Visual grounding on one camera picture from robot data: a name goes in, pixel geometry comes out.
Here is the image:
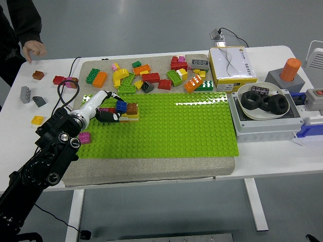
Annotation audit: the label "grey junction box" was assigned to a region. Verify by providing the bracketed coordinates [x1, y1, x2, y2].
[228, 89, 305, 144]

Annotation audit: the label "dark green long brick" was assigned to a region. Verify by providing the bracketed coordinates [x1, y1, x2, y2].
[86, 68, 101, 85]

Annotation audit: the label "lime green long brick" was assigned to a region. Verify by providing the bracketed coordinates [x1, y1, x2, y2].
[121, 72, 137, 87]
[117, 85, 137, 95]
[166, 70, 183, 87]

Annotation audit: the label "clear plastic device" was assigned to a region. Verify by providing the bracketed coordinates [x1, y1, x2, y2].
[209, 28, 226, 48]

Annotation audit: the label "black plug with cord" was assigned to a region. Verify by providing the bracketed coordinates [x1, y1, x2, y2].
[34, 203, 92, 240]

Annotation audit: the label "white bowl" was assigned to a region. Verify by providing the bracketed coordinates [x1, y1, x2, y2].
[237, 81, 285, 121]

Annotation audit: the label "dark grey slope brick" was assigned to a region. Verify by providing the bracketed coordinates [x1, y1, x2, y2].
[140, 81, 155, 93]
[32, 96, 47, 108]

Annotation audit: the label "yellow and white cardboard box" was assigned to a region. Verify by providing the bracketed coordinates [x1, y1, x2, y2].
[208, 46, 258, 92]

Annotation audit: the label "orange cylinder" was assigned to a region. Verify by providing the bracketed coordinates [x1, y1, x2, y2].
[280, 58, 302, 82]

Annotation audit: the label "green brick white studs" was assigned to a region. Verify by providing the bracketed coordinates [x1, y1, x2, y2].
[194, 80, 214, 92]

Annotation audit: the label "person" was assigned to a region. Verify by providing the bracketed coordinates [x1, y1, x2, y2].
[0, 0, 43, 112]

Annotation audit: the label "grey block with hole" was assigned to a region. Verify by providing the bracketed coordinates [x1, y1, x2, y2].
[264, 69, 306, 94]

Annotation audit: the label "grey long toy brick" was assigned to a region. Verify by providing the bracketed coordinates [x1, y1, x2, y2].
[190, 58, 210, 71]

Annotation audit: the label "orange long toy brick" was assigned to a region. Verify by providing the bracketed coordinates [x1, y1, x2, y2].
[183, 74, 203, 94]
[92, 71, 109, 88]
[132, 64, 152, 76]

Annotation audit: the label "blue square toy brick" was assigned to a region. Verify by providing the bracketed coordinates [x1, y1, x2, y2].
[115, 100, 129, 114]

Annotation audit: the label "light grey toy brick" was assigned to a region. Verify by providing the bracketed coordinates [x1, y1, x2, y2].
[20, 86, 32, 104]

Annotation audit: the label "green studded baseplate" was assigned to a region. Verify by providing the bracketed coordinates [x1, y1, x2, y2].
[75, 91, 240, 160]

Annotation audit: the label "grey-brown mat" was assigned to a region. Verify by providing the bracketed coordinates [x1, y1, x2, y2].
[60, 53, 236, 188]

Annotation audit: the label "black hex nut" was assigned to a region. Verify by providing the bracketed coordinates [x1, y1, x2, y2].
[240, 91, 263, 111]
[267, 93, 291, 117]
[259, 95, 273, 112]

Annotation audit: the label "white rail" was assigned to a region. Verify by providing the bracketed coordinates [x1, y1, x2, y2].
[295, 105, 323, 125]

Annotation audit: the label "white zip tie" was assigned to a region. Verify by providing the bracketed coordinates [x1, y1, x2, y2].
[292, 132, 305, 147]

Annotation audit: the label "white slotted appliance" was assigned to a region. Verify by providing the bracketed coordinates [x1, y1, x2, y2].
[303, 40, 323, 74]

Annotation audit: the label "thin black cable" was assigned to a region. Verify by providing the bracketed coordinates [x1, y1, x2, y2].
[219, 27, 249, 48]

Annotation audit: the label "person's hand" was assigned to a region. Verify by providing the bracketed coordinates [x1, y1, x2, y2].
[22, 40, 48, 64]

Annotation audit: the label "grey switch box red button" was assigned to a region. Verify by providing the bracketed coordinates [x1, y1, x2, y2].
[303, 88, 323, 112]

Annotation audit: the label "dark purple component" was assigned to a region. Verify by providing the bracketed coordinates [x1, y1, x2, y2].
[250, 85, 270, 96]

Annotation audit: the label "white table leg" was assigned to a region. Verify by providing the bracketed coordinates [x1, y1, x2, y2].
[65, 188, 85, 242]
[243, 177, 268, 232]

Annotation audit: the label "white and yellow brick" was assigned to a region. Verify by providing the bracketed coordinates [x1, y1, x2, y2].
[176, 68, 189, 81]

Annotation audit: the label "red long toy brick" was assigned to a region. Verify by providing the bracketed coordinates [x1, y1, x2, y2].
[142, 72, 161, 84]

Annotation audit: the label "blue fixture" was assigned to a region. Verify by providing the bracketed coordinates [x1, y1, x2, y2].
[289, 91, 323, 138]

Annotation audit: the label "red large toy brick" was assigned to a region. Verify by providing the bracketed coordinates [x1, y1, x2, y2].
[170, 56, 189, 72]

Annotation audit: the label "yellow curved toy brick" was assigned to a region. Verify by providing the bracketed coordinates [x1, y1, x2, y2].
[112, 68, 130, 88]

